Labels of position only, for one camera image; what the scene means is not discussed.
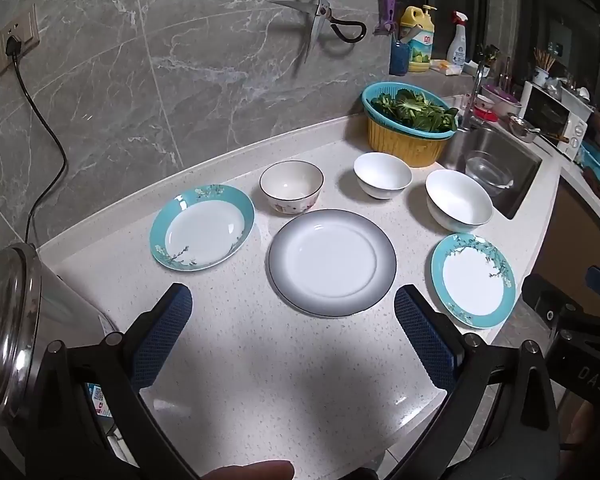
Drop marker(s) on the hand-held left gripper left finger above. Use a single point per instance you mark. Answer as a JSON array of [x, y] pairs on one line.
[[162, 332]]

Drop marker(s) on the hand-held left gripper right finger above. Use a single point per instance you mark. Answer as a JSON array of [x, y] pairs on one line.
[[425, 340]]

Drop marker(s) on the small teal floral plate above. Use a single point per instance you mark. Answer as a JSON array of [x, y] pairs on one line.
[[475, 280]]

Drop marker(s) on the large deep teal floral plate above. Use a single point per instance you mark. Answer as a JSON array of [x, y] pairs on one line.
[[205, 227]]

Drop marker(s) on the grey rimmed white plate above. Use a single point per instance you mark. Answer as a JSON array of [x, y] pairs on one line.
[[330, 260]]

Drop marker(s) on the large white bowl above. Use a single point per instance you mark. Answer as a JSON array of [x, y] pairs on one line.
[[457, 197]]

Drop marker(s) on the small white bowl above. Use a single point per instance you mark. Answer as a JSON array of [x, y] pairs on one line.
[[382, 172]]

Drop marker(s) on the dark rimmed patterned bowl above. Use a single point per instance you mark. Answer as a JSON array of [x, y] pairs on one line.
[[290, 182]]

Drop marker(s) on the person's right hand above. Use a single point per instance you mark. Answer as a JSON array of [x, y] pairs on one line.
[[582, 427]]

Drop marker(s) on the person's left hand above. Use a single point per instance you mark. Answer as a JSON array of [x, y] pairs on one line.
[[255, 471]]

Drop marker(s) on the stainless steel sink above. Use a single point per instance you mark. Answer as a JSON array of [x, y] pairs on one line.
[[522, 160]]

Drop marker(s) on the clear glass bowl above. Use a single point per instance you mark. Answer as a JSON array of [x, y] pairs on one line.
[[485, 170]]

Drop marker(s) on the white toaster oven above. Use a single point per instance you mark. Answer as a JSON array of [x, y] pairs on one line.
[[575, 130]]

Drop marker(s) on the stainless steel electric pot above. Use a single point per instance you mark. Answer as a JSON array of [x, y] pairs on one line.
[[10, 320]]

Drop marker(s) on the small metal bowl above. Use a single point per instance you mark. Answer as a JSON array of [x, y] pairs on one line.
[[522, 127]]

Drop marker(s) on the yellow plastic basket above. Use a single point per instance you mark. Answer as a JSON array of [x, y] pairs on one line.
[[405, 146]]

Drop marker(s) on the chopstick holder cup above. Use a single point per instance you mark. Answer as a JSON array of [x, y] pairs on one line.
[[540, 77]]

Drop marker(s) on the metal faucet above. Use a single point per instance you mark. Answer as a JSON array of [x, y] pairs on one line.
[[475, 90]]

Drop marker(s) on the teal plastic colander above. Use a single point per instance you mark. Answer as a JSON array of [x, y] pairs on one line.
[[380, 122]]

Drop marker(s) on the green leafy vegetables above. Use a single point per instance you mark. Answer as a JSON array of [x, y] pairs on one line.
[[415, 110]]

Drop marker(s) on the small potted plant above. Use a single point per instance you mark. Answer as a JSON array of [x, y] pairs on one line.
[[487, 54]]

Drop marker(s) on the yellow white sponge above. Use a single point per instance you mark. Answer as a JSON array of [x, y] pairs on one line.
[[445, 67]]

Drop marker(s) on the white spray bottle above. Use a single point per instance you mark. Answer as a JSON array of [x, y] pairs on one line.
[[457, 50]]

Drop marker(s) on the blue cup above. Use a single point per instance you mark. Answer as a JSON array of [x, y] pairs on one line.
[[399, 60]]

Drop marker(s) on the yellow dish soap bottle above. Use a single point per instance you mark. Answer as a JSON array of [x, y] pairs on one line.
[[417, 25]]

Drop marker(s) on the purple peeler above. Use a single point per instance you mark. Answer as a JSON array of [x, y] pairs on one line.
[[389, 0]]

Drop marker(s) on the kitchen scissors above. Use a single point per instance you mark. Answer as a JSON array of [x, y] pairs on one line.
[[321, 10]]

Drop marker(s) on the wall socket panel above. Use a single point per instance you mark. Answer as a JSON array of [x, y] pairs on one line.
[[26, 26]]

